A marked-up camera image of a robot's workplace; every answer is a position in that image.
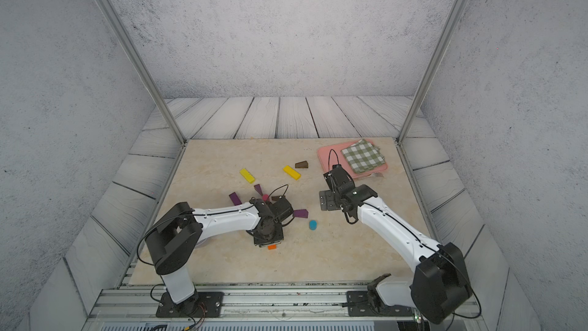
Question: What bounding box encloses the purple triangular block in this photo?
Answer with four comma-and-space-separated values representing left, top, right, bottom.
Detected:
254, 184, 263, 196
292, 209, 309, 219

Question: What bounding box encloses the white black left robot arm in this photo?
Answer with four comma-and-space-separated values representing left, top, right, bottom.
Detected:
143, 196, 294, 305

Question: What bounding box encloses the teal cylinder block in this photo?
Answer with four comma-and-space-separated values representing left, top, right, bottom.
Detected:
309, 220, 318, 231

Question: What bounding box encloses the long yellow block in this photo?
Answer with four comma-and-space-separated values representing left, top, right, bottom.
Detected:
240, 169, 256, 184

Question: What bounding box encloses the pink plastic tray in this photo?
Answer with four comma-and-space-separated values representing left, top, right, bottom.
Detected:
317, 139, 388, 179

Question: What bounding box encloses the yellow rectangular block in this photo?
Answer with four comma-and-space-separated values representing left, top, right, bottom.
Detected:
283, 165, 301, 180

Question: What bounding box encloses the aluminium front rail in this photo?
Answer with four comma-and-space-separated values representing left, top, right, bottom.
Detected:
83, 282, 486, 330

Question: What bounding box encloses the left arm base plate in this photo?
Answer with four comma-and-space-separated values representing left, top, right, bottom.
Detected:
156, 291, 224, 320

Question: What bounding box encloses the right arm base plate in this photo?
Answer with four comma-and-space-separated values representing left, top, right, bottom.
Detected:
341, 291, 413, 317

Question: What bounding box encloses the purple rectangular block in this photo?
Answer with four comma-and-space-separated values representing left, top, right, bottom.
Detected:
229, 192, 242, 206

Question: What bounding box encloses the lilac ceramic bowl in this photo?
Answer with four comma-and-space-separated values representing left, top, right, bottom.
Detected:
195, 238, 208, 248

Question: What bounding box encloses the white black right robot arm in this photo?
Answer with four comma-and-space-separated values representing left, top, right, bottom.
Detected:
324, 164, 475, 324

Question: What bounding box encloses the dark brown triangular block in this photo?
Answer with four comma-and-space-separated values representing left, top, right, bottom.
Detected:
295, 160, 309, 169

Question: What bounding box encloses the green white checkered cloth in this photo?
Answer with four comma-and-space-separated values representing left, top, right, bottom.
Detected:
341, 139, 385, 174

